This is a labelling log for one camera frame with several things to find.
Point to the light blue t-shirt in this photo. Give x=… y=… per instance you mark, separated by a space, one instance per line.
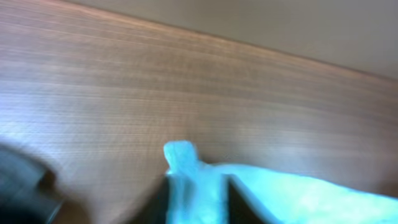
x=199 y=194

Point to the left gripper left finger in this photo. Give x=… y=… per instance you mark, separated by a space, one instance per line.
x=154 y=209

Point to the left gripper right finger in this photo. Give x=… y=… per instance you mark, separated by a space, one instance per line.
x=239 y=211

